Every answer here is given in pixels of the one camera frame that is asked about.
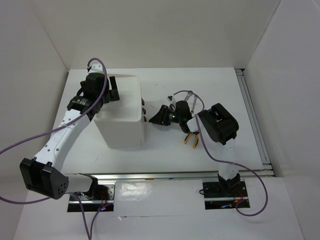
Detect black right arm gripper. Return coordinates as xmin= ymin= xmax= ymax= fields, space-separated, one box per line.
xmin=149 ymin=104 xmax=183 ymax=126

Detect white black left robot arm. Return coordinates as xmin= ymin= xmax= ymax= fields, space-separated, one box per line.
xmin=19 ymin=69 xmax=147 ymax=200

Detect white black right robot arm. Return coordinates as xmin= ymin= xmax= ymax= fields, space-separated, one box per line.
xmin=159 ymin=100 xmax=239 ymax=148

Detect large silver ratchet wrench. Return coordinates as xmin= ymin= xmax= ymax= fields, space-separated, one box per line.
xmin=184 ymin=90 xmax=194 ymax=102

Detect yellow black needle-nose pliers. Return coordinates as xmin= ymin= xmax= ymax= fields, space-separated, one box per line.
xmin=183 ymin=132 xmax=201 ymax=149

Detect small silver ratchet wrench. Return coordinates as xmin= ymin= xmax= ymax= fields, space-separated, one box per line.
xmin=190 ymin=94 xmax=198 ymax=115

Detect white drawer cabinet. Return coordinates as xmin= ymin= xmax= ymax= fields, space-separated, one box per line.
xmin=93 ymin=74 xmax=145 ymax=149

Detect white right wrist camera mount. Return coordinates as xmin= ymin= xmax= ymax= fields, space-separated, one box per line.
xmin=166 ymin=95 xmax=176 ymax=106

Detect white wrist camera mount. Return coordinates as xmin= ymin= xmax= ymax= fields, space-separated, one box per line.
xmin=87 ymin=63 xmax=104 ymax=74
xmin=166 ymin=95 xmax=176 ymax=106

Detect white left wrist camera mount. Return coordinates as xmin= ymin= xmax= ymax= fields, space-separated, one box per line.
xmin=87 ymin=63 xmax=104 ymax=74

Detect aluminium front rail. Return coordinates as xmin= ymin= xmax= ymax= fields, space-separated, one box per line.
xmin=90 ymin=171 xmax=218 ymax=182

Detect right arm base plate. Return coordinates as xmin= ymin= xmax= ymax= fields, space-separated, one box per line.
xmin=199 ymin=181 xmax=250 ymax=210

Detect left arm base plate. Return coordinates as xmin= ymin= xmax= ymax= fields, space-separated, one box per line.
xmin=67 ymin=180 xmax=116 ymax=213

